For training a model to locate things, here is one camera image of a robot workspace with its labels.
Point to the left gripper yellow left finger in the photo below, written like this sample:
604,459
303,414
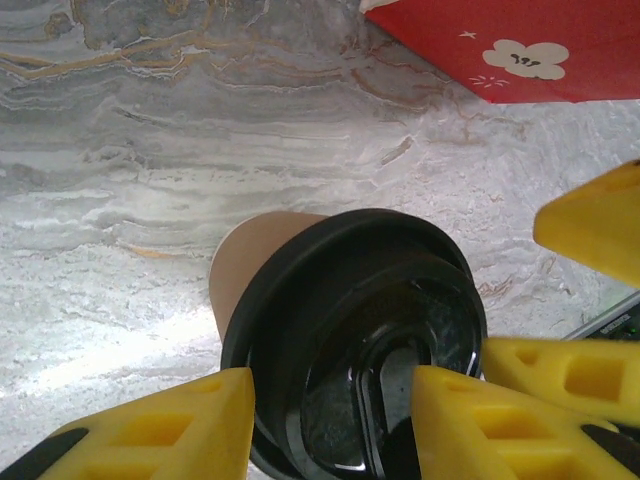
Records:
175,430

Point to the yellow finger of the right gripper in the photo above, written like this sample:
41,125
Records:
600,225
575,380

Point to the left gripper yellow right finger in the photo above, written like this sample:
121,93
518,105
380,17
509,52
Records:
490,435

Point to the brown paper coffee cup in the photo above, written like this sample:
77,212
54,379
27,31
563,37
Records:
245,270

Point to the black plastic cup lid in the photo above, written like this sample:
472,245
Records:
325,300

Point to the red printed paper bag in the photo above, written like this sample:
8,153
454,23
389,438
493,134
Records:
525,30

